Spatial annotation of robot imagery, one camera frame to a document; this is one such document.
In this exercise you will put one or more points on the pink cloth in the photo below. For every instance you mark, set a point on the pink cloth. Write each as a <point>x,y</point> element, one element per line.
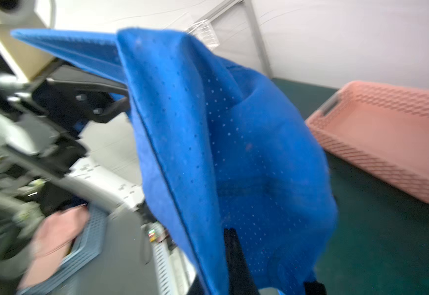
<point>51,243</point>

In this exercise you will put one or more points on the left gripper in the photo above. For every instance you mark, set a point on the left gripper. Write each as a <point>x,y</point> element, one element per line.
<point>52,94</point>

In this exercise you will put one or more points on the white wire basket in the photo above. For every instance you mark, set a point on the white wire basket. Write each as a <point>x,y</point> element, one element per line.
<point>204,32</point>

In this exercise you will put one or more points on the blue perforated crate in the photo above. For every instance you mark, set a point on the blue perforated crate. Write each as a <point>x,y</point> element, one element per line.
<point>84,248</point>

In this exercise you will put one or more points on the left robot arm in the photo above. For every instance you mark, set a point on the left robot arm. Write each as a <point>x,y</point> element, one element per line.
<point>64,140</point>

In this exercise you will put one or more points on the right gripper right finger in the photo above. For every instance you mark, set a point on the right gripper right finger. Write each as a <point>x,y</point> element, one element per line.
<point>315,288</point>

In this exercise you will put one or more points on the blue baseball cap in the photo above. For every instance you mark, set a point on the blue baseball cap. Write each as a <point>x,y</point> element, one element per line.
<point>220,146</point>

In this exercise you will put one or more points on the pink plastic basket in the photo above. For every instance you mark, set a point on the pink plastic basket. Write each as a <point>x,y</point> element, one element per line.
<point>381,129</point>

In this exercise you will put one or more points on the white perforated vent strip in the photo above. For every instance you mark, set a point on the white perforated vent strip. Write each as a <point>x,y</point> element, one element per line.
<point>163,269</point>

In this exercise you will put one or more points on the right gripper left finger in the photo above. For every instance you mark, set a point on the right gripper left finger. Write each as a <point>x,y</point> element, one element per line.
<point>240,279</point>

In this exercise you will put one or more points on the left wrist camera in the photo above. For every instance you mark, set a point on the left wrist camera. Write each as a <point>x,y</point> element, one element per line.
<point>25,61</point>

